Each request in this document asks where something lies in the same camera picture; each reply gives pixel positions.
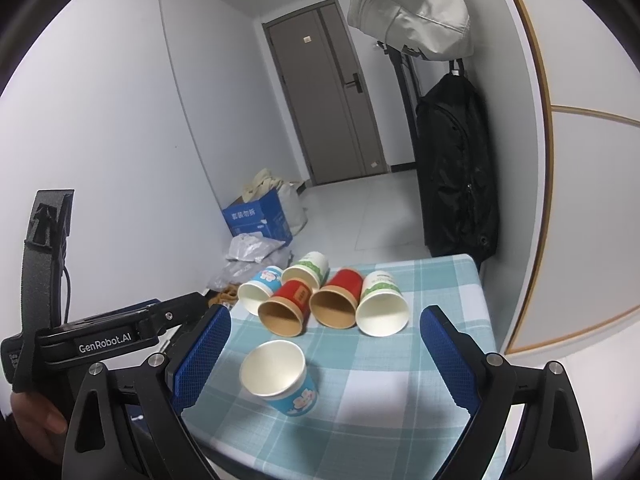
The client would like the blue flower paper cup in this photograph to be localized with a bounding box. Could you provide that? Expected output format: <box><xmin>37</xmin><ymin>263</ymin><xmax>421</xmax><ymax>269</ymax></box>
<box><xmin>239</xmin><ymin>339</ymin><xmax>319</xmax><ymax>419</ymax></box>
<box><xmin>237</xmin><ymin>265</ymin><xmax>286</xmax><ymax>317</ymax></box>

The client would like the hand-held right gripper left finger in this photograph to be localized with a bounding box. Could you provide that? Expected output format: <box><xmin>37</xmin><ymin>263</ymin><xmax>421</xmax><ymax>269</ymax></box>
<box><xmin>60</xmin><ymin>304</ymin><xmax>232</xmax><ymax>480</ymax></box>

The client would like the white sack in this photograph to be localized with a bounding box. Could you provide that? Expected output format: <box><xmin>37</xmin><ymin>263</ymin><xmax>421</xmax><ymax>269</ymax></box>
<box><xmin>276</xmin><ymin>180</ymin><xmax>309</xmax><ymax>236</ymax></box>

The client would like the black hanging bag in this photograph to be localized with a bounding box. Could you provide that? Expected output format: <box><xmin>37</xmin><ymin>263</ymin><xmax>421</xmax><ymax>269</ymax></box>
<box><xmin>414</xmin><ymin>72</ymin><xmax>501</xmax><ymax>267</ymax></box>

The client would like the grey door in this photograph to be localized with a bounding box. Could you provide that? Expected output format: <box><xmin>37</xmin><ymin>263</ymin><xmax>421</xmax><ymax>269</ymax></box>
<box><xmin>263</xmin><ymin>2</ymin><xmax>389</xmax><ymax>186</ymax></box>

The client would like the blue plaid tablecloth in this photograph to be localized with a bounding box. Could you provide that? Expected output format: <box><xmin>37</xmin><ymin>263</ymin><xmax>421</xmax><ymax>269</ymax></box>
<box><xmin>179</xmin><ymin>255</ymin><xmax>497</xmax><ymax>480</ymax></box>

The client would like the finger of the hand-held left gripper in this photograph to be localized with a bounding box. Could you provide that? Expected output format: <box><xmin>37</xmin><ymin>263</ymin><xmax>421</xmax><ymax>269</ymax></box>
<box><xmin>142</xmin><ymin>292</ymin><xmax>210</xmax><ymax>347</ymax></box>

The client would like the white green paper cup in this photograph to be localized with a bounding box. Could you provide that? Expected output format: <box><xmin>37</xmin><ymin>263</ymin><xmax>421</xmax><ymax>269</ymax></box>
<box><xmin>281</xmin><ymin>251</ymin><xmax>330</xmax><ymax>292</ymax></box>
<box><xmin>354</xmin><ymin>269</ymin><xmax>410</xmax><ymax>337</ymax></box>

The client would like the white panel with wooden trim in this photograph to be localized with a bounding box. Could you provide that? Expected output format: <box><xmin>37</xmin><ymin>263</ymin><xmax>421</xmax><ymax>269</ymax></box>
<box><xmin>492</xmin><ymin>0</ymin><xmax>640</xmax><ymax>363</ymax></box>

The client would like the beige backpack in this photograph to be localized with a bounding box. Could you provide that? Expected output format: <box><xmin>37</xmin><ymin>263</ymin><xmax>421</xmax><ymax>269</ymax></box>
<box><xmin>347</xmin><ymin>0</ymin><xmax>475</xmax><ymax>61</ymax></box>

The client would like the red paper cup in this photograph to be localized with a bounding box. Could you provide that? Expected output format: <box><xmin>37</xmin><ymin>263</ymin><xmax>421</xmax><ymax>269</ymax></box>
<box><xmin>309</xmin><ymin>268</ymin><xmax>364</xmax><ymax>330</ymax></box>
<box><xmin>257</xmin><ymin>280</ymin><xmax>314</xmax><ymax>337</ymax></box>

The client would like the blue cardboard box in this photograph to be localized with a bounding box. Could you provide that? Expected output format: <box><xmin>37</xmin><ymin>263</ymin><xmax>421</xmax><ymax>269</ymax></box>
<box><xmin>222</xmin><ymin>189</ymin><xmax>294</xmax><ymax>249</ymax></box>

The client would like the grey plastic bag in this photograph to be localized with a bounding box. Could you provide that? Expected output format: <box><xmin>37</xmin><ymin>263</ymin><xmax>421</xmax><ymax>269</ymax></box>
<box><xmin>224</xmin><ymin>232</ymin><xmax>292</xmax><ymax>264</ymax></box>
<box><xmin>206</xmin><ymin>259</ymin><xmax>253</xmax><ymax>292</ymax></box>

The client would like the black coat rack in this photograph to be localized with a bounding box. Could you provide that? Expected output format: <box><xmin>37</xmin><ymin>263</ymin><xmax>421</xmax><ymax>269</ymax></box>
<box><xmin>376</xmin><ymin>40</ymin><xmax>420</xmax><ymax>173</ymax></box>

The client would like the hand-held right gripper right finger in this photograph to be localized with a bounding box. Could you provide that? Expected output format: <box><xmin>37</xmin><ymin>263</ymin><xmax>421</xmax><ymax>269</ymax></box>
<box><xmin>420</xmin><ymin>304</ymin><xmax>597</xmax><ymax>480</ymax></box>

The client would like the person's left hand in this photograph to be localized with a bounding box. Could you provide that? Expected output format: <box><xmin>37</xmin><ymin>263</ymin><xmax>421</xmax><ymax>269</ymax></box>
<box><xmin>9</xmin><ymin>389</ymin><xmax>69</xmax><ymax>463</ymax></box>

